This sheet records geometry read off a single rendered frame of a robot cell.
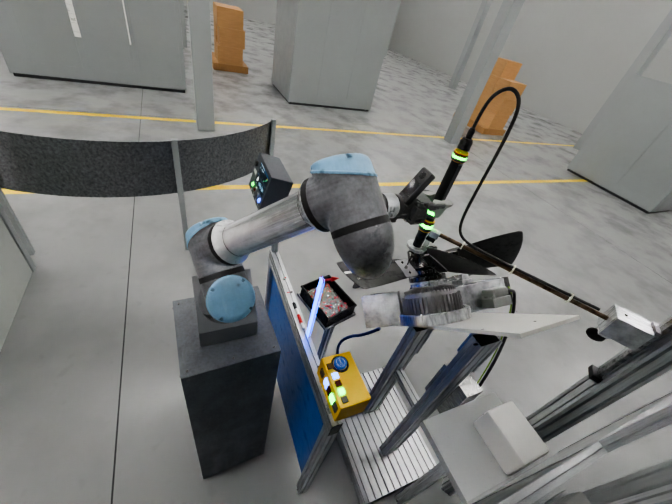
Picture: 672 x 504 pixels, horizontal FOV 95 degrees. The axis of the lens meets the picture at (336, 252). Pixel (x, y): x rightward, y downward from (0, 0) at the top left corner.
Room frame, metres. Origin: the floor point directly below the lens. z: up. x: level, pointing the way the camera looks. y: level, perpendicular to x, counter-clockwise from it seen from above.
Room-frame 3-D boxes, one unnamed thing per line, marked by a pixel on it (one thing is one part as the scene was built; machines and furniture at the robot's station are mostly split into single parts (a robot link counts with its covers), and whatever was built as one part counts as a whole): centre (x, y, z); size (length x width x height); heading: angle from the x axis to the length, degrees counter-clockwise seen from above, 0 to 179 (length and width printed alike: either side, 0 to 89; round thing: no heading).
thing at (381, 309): (0.88, -0.25, 0.98); 0.20 x 0.16 x 0.20; 32
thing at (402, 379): (0.82, -0.51, 0.56); 0.19 x 0.04 x 0.04; 32
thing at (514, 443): (0.54, -0.74, 0.91); 0.17 x 0.16 x 0.11; 32
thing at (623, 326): (0.69, -0.85, 1.38); 0.10 x 0.07 x 0.08; 67
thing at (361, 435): (0.83, -0.50, 0.04); 0.62 x 0.46 x 0.08; 32
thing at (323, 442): (0.46, -0.14, 0.39); 0.04 x 0.04 x 0.78; 32
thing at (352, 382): (0.49, -0.13, 1.02); 0.16 x 0.10 x 0.11; 32
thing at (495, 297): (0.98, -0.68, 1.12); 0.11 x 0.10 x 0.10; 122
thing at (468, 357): (0.72, -0.57, 0.57); 0.09 x 0.04 x 1.15; 122
